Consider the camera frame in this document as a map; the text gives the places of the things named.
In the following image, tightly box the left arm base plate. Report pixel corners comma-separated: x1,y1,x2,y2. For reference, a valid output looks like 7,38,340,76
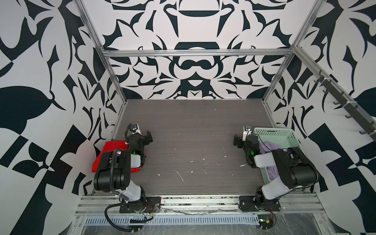
119,197,162,213

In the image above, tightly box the small electronics board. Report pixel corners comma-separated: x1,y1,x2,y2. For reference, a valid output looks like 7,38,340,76
256,213,276,231

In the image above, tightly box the aluminium mounting rail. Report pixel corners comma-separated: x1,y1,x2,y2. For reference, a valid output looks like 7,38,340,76
74,193,325,215

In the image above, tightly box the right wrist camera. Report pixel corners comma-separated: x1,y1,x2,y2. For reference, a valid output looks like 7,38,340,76
242,125,252,141

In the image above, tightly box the black hook rack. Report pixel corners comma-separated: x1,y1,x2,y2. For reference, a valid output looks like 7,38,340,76
315,70,376,142

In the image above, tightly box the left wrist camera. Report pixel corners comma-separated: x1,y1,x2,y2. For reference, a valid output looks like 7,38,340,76
129,123,140,133

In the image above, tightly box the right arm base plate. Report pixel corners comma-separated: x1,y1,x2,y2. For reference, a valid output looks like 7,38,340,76
239,195,281,212

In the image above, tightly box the purple t shirt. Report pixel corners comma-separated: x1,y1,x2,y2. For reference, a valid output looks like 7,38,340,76
259,140,285,181

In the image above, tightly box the black corrugated cable hose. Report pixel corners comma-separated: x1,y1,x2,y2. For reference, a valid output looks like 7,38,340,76
105,202,153,233

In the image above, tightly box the green plastic basket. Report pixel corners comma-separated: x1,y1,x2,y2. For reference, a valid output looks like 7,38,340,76
252,127,319,189

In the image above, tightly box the red folded t shirt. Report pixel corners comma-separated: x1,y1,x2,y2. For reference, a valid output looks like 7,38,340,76
92,141,142,173

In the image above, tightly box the aluminium frame crossbar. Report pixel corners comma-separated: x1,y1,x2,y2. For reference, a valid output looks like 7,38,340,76
102,49,291,58

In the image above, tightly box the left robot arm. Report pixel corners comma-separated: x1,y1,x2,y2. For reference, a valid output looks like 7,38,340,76
92,129,153,204

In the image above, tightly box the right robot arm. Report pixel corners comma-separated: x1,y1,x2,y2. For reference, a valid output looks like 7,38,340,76
234,134,319,206

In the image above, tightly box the white slotted cable duct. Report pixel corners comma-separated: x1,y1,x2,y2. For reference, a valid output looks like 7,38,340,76
85,213,260,226

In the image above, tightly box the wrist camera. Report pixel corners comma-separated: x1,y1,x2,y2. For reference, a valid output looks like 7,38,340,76
129,123,140,133
242,125,252,141

